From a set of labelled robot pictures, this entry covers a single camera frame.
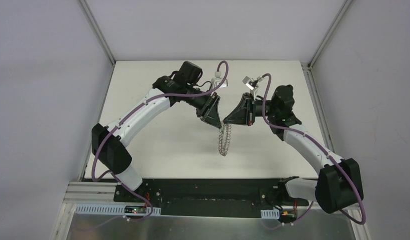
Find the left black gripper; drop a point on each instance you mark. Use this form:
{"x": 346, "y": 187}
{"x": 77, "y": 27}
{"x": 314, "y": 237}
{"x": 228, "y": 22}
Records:
{"x": 207, "y": 107}

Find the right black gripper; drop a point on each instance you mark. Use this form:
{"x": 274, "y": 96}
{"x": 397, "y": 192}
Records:
{"x": 248, "y": 110}

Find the metal disc with key rings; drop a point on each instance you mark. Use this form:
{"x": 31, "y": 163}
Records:
{"x": 224, "y": 139}

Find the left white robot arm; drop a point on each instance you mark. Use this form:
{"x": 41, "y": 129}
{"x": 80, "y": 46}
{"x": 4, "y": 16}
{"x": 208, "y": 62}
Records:
{"x": 109, "y": 142}

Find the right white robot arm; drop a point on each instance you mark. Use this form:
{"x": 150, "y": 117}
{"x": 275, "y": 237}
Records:
{"x": 339, "y": 183}

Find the left controller board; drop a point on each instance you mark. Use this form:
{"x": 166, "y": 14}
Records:
{"x": 135, "y": 210}

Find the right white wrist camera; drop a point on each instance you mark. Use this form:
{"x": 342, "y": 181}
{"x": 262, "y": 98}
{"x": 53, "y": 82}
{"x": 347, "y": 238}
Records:
{"x": 251, "y": 83}

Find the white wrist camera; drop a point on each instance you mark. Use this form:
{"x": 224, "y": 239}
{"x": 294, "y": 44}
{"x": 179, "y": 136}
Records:
{"x": 217, "y": 79}
{"x": 251, "y": 83}

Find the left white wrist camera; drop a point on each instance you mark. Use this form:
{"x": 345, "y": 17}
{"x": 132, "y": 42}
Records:
{"x": 217, "y": 79}

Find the aluminium frame rail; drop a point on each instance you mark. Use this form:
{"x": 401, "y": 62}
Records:
{"x": 91, "y": 20}

